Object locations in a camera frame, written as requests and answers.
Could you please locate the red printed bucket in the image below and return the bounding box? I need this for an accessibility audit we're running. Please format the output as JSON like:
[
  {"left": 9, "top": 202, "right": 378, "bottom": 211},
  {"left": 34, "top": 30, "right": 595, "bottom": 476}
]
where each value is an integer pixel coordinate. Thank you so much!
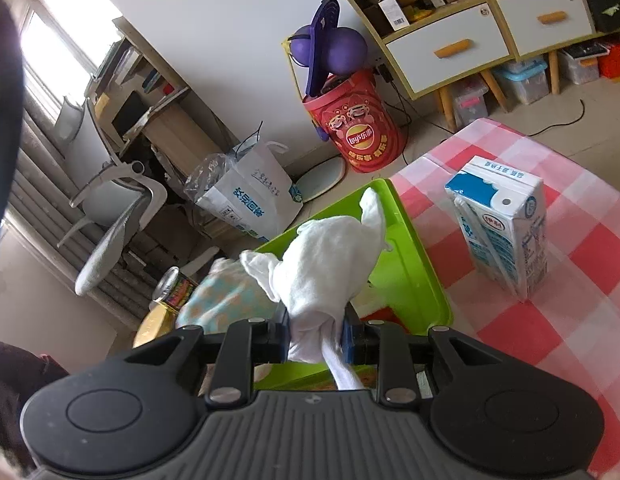
[{"left": 302, "top": 69, "right": 409, "bottom": 175}]

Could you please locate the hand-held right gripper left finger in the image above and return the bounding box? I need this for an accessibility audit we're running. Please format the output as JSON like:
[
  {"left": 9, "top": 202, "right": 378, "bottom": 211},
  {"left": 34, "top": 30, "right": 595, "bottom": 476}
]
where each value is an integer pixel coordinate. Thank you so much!
[{"left": 121, "top": 310, "right": 292, "bottom": 407}]

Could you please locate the small white carton box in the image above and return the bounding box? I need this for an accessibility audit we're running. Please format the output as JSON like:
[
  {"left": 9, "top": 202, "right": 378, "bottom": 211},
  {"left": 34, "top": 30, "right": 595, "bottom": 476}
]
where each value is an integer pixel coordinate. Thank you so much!
[{"left": 377, "top": 0, "right": 412, "bottom": 32}]

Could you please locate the white paper bag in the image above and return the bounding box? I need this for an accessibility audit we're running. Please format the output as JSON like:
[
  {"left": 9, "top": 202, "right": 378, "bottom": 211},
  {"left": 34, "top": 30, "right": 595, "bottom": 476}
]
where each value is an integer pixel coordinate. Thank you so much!
[{"left": 195, "top": 141, "right": 305, "bottom": 242}]

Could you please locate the white drawer with orange handle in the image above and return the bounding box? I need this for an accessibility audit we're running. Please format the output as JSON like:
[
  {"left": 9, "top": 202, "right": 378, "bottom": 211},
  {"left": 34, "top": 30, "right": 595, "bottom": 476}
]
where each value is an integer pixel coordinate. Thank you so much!
[
  {"left": 495, "top": 0, "right": 599, "bottom": 59},
  {"left": 384, "top": 2, "right": 512, "bottom": 95}
]

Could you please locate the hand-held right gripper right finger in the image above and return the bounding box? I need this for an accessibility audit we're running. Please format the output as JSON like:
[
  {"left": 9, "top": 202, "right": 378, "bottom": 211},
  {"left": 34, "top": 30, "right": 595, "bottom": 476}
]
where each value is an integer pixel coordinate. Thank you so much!
[{"left": 341, "top": 316, "right": 496, "bottom": 406}]

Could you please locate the purple hopper ball toy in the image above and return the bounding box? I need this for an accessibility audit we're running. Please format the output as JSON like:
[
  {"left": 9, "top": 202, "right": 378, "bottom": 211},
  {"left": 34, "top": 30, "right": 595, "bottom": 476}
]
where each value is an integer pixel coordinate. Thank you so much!
[{"left": 289, "top": 0, "right": 369, "bottom": 99}]

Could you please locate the white sock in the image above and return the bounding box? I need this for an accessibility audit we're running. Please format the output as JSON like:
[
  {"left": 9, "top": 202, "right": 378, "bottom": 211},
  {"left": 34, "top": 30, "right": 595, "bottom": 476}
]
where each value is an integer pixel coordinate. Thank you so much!
[{"left": 240, "top": 187, "right": 394, "bottom": 392}]

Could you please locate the blue and white milk carton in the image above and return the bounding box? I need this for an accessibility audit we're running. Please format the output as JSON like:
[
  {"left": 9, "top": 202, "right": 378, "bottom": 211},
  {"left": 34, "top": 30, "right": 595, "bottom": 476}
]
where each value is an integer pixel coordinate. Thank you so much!
[{"left": 444, "top": 156, "right": 549, "bottom": 302}]

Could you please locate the teal patterned cloth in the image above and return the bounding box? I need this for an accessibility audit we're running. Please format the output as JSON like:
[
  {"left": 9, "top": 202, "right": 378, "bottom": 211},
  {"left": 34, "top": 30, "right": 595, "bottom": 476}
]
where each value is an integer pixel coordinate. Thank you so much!
[{"left": 177, "top": 257, "right": 287, "bottom": 335}]

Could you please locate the black and yellow drink can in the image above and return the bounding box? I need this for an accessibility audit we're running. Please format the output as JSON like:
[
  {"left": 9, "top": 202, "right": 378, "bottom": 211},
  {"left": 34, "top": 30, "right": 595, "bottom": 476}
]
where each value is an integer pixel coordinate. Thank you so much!
[{"left": 154, "top": 267, "right": 199, "bottom": 309}]

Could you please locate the wooden shelf cabinet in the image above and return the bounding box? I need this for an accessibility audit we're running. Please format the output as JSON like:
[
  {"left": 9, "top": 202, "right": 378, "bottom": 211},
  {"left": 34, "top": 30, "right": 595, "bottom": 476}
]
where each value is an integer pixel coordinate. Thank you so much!
[{"left": 315, "top": 0, "right": 611, "bottom": 131}]

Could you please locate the green plastic box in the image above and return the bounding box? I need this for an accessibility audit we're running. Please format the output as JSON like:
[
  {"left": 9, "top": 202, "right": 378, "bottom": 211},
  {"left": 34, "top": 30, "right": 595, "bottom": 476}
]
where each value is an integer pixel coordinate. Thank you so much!
[{"left": 252, "top": 177, "right": 454, "bottom": 392}]

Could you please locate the black bag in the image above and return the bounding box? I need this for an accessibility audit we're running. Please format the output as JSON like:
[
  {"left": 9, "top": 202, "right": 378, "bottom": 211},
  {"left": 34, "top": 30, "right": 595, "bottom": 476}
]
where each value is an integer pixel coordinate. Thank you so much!
[{"left": 585, "top": 0, "right": 620, "bottom": 34}]

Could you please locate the red checked tablecloth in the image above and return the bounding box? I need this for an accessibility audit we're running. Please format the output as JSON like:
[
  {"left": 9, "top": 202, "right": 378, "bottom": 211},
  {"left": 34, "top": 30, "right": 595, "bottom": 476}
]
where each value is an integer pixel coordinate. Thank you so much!
[{"left": 365, "top": 117, "right": 620, "bottom": 479}]

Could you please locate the wooden desk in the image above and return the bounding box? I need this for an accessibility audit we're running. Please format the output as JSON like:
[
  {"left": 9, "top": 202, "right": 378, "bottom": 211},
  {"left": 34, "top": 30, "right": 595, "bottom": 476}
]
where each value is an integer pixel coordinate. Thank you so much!
[{"left": 85, "top": 17, "right": 192, "bottom": 162}]

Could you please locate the window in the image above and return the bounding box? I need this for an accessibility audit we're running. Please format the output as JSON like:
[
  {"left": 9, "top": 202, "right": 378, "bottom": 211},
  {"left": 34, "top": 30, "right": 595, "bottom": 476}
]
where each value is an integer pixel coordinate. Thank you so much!
[{"left": 20, "top": 0, "right": 124, "bottom": 126}]

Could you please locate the dark cloth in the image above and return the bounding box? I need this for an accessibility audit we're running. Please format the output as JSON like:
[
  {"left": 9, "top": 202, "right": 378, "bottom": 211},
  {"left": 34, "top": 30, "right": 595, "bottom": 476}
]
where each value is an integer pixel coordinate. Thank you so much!
[{"left": 0, "top": 339, "right": 72, "bottom": 461}]

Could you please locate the white round lid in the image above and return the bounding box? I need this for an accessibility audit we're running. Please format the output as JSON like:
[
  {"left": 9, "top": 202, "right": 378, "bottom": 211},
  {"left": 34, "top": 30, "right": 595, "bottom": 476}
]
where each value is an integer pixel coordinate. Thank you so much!
[{"left": 294, "top": 157, "right": 347, "bottom": 204}]

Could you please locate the clear plastic bag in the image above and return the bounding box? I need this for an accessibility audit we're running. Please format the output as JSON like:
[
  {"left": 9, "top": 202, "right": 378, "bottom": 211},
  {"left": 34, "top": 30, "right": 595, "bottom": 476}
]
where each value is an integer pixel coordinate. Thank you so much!
[{"left": 184, "top": 152, "right": 241, "bottom": 207}]

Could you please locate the clear storage box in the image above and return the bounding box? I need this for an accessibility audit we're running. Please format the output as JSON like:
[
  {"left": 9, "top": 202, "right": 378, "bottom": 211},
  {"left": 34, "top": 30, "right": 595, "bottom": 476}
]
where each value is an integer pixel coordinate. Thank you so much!
[
  {"left": 557, "top": 42, "right": 609, "bottom": 87},
  {"left": 451, "top": 77, "right": 491, "bottom": 129}
]

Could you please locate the black floor cable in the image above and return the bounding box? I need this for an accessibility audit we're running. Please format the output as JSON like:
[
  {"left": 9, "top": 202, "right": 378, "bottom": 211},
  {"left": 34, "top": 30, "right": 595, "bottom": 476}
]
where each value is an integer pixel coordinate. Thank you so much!
[{"left": 527, "top": 99, "right": 587, "bottom": 137}]

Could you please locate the blue lid storage box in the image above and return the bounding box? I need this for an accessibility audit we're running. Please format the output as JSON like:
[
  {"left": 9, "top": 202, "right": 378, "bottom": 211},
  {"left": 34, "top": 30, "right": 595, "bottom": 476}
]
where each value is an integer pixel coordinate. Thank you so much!
[{"left": 492, "top": 57, "right": 549, "bottom": 107}]

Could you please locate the red storage box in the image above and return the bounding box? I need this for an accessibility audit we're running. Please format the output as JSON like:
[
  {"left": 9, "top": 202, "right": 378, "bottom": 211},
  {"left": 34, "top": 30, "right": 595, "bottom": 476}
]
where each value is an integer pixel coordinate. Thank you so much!
[{"left": 597, "top": 42, "right": 620, "bottom": 79}]

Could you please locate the grey office chair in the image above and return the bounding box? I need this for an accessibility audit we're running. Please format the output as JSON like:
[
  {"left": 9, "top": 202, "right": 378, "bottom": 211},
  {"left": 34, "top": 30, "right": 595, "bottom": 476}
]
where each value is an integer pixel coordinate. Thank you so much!
[{"left": 57, "top": 95, "right": 221, "bottom": 297}]

